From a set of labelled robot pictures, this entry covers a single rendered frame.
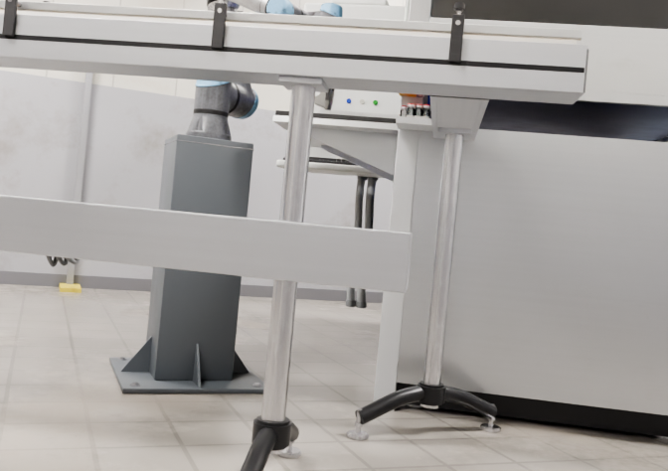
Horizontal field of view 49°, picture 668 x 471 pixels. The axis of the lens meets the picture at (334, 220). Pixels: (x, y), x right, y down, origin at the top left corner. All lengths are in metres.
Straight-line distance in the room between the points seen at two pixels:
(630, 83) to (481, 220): 0.59
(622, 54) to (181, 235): 1.43
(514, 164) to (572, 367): 0.62
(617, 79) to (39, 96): 3.60
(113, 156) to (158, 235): 3.41
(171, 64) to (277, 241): 0.42
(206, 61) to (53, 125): 3.46
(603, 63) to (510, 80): 0.92
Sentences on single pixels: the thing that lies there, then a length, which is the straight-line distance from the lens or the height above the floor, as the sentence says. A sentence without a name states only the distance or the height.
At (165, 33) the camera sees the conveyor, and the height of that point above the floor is 0.91.
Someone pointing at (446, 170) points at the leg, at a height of 0.73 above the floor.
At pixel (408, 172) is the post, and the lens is 2.27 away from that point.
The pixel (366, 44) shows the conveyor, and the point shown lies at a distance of 1.49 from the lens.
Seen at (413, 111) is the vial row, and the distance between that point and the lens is 2.19.
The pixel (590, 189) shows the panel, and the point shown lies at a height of 0.73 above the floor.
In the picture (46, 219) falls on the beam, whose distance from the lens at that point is 1.68.
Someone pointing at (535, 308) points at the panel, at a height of 0.36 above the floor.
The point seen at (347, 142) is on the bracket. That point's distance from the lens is 2.39.
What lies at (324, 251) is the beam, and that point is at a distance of 1.48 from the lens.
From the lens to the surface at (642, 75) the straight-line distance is 2.38.
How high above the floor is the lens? 0.55
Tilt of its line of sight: level
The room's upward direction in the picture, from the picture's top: 5 degrees clockwise
